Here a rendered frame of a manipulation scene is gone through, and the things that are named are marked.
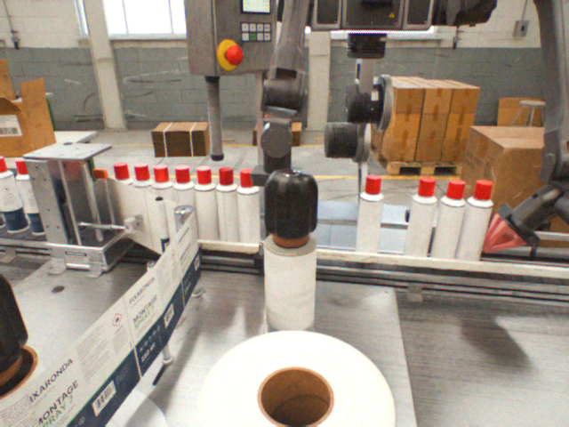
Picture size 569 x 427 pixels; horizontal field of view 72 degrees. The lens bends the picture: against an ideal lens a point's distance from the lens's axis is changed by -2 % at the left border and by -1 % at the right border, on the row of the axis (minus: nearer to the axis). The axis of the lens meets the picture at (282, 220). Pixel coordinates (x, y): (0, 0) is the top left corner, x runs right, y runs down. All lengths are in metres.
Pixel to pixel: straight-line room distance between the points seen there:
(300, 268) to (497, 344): 0.44
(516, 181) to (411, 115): 3.20
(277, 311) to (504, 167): 0.70
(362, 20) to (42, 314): 1.22
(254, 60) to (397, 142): 3.47
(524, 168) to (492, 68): 5.91
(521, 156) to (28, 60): 6.97
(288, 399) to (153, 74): 6.30
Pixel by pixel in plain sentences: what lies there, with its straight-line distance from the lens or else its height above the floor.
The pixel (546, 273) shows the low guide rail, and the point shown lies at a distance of 1.01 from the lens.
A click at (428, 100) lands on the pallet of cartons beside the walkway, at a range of 4.31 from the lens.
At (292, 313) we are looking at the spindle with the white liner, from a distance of 0.65.
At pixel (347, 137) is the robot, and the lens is 1.94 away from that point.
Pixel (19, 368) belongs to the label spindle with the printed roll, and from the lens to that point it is 0.48.
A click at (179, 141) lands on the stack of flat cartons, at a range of 5.00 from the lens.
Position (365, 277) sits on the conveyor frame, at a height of 0.86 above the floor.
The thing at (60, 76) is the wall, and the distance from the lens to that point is 7.21.
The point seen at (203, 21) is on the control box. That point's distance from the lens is 0.88.
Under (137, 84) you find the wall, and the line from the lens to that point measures 6.73.
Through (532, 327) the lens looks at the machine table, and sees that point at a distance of 0.96.
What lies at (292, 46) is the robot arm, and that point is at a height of 1.34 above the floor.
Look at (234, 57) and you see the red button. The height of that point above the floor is 1.32.
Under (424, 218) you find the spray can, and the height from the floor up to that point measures 1.01.
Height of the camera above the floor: 1.36
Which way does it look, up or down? 25 degrees down
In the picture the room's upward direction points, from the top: straight up
